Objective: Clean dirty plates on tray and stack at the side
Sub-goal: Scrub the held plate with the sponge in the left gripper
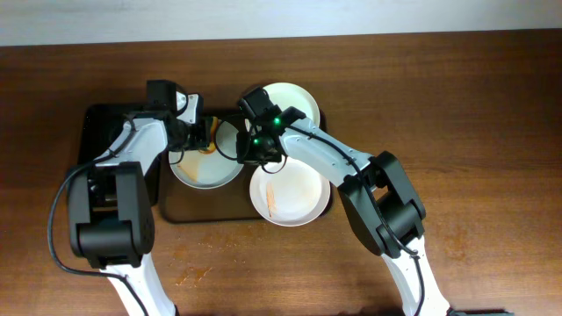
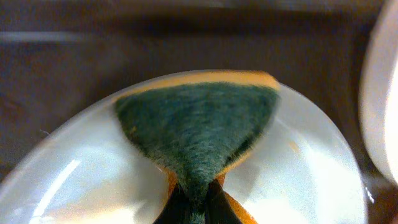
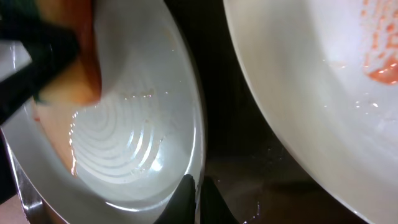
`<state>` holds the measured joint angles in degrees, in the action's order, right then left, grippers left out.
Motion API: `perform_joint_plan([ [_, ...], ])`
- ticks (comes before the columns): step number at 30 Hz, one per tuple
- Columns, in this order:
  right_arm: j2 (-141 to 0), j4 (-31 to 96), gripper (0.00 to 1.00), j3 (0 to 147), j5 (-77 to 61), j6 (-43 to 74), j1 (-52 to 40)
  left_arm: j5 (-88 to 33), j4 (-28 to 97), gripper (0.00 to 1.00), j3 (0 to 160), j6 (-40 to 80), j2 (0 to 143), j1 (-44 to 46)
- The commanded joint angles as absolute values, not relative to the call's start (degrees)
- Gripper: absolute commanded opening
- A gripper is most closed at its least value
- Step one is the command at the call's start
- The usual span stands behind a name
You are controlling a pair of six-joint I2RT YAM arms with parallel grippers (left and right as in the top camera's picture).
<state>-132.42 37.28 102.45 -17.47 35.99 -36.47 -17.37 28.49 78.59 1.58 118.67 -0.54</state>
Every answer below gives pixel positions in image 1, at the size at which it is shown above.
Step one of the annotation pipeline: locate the pale blue-white plate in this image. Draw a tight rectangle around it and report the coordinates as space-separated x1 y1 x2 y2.
168 119 242 190

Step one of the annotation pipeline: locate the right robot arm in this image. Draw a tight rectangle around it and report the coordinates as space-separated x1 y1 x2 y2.
237 87 453 316

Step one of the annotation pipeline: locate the brown serving tray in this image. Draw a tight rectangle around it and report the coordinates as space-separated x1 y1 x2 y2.
158 104 334 224

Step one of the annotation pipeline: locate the green and yellow sponge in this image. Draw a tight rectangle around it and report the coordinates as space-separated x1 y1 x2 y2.
199 117 219 154

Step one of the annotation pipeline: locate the black rectangular tray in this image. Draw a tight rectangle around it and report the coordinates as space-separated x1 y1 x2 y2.
76 103 162 207

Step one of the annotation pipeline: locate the white plate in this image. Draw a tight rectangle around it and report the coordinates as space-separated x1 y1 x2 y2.
249 158 331 226
245 83 321 127

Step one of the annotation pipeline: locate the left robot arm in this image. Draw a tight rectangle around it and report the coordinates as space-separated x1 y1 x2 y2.
62 80 213 315

